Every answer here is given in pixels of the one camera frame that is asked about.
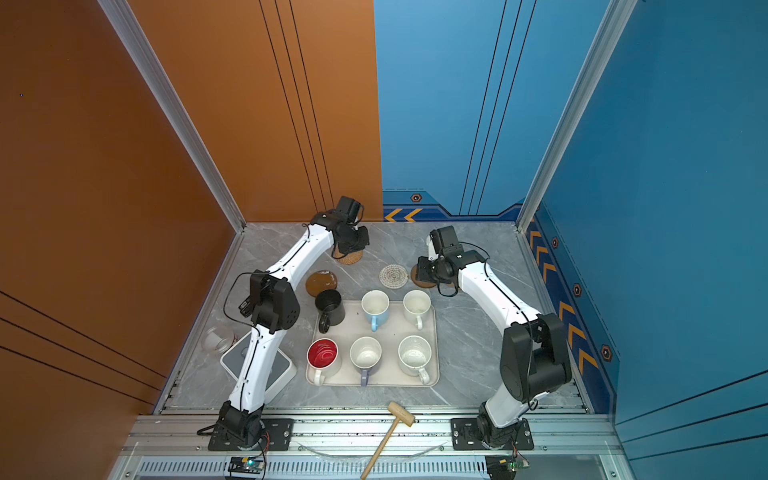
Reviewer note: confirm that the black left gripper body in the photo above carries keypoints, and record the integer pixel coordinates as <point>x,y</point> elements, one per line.
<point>357,240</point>

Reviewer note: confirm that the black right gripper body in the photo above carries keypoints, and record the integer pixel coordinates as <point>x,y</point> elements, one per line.
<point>430,271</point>

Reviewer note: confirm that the tan woven rattan coaster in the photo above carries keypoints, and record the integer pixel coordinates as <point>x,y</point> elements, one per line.
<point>347,258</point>

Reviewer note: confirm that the round dark cork coaster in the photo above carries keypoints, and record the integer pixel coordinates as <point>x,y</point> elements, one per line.
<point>419,283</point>

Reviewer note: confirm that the glossy brown round coaster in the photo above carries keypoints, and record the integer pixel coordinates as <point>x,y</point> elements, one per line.
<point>320,281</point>

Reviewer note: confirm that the white woven round coaster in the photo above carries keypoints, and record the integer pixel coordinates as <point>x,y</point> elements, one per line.
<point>394,276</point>

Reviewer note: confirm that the black mug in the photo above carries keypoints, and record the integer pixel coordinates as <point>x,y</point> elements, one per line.
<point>331,310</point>

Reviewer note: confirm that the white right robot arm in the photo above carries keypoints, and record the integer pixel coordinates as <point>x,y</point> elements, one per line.
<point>535,357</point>

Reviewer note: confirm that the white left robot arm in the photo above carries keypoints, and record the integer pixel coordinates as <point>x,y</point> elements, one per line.
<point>275,309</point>

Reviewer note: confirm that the clear glass cup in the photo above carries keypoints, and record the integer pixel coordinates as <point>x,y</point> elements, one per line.
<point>217,339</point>

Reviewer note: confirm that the white mug back right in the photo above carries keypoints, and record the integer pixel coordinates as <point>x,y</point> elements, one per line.
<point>416,304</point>

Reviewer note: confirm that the light blue mug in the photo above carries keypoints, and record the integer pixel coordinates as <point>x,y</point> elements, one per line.
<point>375,305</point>

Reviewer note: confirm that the large white mug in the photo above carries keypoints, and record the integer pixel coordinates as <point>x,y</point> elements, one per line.
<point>414,354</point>

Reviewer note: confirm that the beige serving tray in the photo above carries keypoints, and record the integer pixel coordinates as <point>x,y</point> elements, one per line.
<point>397,354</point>

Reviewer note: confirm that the red inside white mug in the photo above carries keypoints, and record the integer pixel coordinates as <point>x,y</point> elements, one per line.
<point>323,361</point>

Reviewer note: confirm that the wooden mallet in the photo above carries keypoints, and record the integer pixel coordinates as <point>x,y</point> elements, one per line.
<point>401,416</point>

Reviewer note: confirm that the right green circuit board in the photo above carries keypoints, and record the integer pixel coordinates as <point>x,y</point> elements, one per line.
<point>502,467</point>

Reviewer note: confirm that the green circuit board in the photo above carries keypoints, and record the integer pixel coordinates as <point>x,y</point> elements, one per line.
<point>248,467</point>
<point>502,467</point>

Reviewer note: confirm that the left green circuit board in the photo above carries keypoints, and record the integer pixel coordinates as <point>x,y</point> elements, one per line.
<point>248,467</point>

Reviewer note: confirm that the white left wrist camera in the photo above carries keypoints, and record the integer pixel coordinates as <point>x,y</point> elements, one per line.
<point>350,211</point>

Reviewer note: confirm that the white mug purple handle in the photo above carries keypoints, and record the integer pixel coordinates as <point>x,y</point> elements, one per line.
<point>365,354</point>

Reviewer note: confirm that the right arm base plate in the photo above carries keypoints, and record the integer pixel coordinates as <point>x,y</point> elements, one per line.
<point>479,433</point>

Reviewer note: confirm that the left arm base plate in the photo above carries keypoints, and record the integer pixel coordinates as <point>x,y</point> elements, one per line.
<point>274,434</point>

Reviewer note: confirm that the aluminium front rail frame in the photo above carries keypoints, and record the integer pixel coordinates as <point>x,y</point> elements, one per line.
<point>338,444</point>

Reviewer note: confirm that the aluminium corner post right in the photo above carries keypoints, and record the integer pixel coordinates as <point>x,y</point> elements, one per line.
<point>608,34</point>

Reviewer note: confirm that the aluminium corner post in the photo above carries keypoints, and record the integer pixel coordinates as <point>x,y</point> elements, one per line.
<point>608,34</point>
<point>129,31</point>

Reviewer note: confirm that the aluminium corner post left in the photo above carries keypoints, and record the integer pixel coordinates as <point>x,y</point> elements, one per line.
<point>129,31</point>

